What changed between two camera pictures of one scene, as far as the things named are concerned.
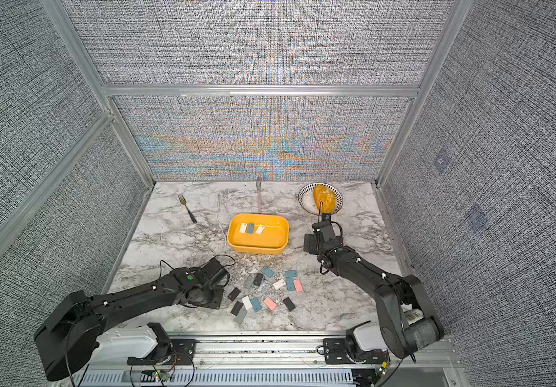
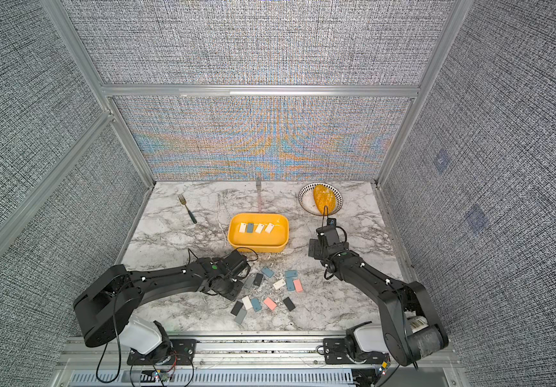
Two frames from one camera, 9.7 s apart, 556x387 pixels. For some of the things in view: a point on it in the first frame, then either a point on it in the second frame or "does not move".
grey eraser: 249,281 does not move
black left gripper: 217,301 → 234,297
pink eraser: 298,286 does not move
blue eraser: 290,284 does not move
